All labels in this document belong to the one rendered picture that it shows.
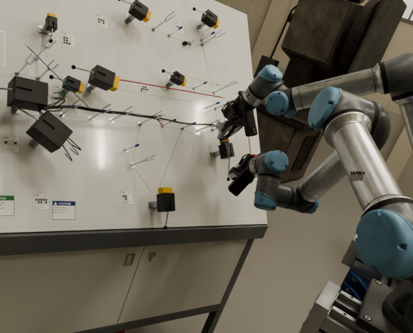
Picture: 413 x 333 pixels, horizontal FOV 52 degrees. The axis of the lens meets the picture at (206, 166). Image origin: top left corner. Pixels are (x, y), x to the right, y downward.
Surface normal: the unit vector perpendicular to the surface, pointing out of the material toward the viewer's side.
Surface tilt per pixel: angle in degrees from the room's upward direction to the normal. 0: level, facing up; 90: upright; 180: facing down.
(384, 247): 93
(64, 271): 90
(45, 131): 53
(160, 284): 90
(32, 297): 90
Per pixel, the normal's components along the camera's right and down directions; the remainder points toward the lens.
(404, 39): -0.47, 0.12
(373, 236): -0.91, -0.15
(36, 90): 0.65, -0.18
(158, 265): 0.56, 0.45
